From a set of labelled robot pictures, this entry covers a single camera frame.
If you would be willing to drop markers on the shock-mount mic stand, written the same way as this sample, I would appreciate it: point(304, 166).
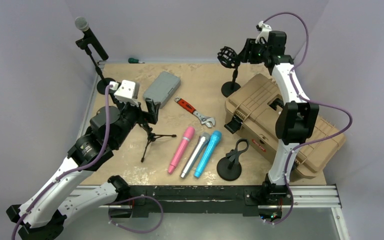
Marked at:
point(229, 59)

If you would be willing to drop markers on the blue microphone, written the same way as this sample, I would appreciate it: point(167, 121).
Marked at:
point(212, 144)

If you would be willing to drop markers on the red adjustable wrench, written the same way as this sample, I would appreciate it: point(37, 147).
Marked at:
point(204, 120)

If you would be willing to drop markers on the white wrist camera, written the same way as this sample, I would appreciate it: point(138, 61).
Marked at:
point(126, 91)
point(264, 30)

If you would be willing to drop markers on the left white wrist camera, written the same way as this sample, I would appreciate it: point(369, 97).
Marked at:
point(126, 91)

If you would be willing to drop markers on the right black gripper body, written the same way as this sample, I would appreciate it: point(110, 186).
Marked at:
point(255, 53)

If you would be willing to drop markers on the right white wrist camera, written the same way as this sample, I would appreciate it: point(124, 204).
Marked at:
point(264, 30)

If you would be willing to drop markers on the black handheld microphone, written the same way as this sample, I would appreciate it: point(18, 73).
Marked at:
point(89, 38)

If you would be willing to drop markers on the round-base mic stand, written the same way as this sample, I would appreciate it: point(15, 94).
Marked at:
point(229, 167)
point(103, 82)

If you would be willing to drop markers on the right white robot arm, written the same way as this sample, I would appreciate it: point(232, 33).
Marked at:
point(297, 118)

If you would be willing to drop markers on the green handle screwdriver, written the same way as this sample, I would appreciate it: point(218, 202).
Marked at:
point(132, 60)

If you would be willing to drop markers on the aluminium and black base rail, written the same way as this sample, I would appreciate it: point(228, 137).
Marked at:
point(141, 200)

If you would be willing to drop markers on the grey plastic case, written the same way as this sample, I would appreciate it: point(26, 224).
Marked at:
point(162, 88)

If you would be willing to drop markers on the pink microphone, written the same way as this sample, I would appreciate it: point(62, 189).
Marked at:
point(186, 138)

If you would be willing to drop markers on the black tripod shock-mount stand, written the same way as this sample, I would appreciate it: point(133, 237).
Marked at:
point(152, 137)

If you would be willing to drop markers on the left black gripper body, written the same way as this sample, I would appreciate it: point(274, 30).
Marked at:
point(130, 114)

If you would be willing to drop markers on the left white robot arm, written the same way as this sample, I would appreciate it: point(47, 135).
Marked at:
point(46, 214)

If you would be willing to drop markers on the silver microphone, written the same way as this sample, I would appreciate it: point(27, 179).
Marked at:
point(200, 145)

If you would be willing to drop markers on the tan plastic tool case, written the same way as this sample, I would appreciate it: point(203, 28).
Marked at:
point(257, 105)

